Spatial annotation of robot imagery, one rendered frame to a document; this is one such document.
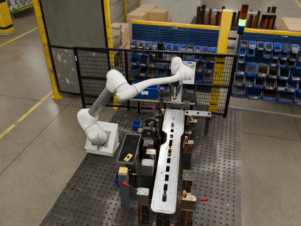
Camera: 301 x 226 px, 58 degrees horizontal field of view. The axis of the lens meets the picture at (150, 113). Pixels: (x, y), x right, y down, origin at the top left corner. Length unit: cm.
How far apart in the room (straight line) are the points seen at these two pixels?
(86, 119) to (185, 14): 675
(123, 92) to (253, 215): 208
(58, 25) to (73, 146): 196
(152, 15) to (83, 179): 501
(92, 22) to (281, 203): 362
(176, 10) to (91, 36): 488
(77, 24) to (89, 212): 303
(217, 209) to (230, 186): 30
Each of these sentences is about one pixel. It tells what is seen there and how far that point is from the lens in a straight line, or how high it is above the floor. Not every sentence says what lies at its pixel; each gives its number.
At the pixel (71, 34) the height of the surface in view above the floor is 128.
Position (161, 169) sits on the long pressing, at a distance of 238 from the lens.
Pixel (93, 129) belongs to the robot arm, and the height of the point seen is 108.
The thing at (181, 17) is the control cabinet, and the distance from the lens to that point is 909.
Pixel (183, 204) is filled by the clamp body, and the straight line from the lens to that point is 215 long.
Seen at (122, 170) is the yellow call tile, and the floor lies 116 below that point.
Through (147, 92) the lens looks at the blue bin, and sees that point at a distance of 322.
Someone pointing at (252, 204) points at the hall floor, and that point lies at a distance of 362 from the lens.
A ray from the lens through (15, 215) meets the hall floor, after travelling 366.
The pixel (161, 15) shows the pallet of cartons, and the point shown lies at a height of 100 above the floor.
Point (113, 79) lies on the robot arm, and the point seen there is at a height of 160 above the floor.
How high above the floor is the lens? 270
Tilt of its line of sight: 34 degrees down
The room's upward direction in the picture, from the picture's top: straight up
